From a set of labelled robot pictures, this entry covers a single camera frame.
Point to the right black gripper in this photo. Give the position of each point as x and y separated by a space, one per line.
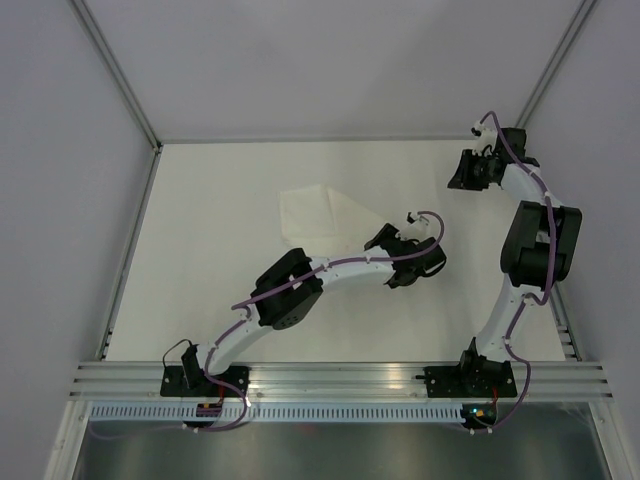
462 178

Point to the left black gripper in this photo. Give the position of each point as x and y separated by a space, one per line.
387 232

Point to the white cloth napkin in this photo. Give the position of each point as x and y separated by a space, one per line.
326 222

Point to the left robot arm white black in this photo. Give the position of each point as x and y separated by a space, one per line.
284 295

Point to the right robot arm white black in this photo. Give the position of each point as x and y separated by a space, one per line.
537 253

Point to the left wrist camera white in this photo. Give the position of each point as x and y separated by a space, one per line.
416 228

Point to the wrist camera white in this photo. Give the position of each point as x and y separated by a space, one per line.
416 228
485 138

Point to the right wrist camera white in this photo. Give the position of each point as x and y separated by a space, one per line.
485 138

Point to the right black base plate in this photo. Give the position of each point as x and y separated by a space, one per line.
451 382

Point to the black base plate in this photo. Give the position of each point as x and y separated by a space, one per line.
176 383
451 382

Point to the right side aluminium rail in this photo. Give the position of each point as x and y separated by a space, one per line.
565 330

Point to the aluminium rail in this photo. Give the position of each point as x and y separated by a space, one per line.
122 273
565 330
562 381

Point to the right aluminium frame post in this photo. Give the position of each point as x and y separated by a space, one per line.
557 59

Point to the aluminium frame post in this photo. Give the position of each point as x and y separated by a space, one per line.
106 55
557 59

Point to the left side aluminium rail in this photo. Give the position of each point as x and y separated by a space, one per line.
122 273

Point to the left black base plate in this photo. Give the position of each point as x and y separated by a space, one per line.
176 383

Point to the white slotted cable duct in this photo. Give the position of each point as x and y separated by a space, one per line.
277 412

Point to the left aluminium frame post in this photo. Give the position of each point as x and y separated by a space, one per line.
106 55

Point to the aluminium front rail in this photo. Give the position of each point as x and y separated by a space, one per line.
562 381

